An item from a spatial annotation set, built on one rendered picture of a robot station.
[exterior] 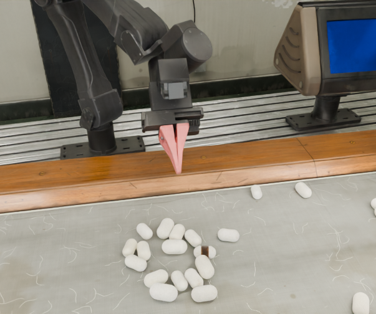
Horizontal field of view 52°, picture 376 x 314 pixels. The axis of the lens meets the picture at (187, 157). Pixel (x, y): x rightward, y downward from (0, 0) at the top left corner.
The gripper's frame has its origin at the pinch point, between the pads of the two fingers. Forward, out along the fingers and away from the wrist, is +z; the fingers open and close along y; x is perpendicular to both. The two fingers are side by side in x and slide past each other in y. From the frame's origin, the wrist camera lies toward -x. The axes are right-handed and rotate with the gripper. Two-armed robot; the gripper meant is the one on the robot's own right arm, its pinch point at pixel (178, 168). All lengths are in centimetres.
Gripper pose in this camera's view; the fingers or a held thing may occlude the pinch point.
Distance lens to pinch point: 63.6
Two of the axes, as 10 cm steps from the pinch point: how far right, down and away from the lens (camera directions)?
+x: -1.1, 2.8, 9.5
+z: 1.4, 9.6, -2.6
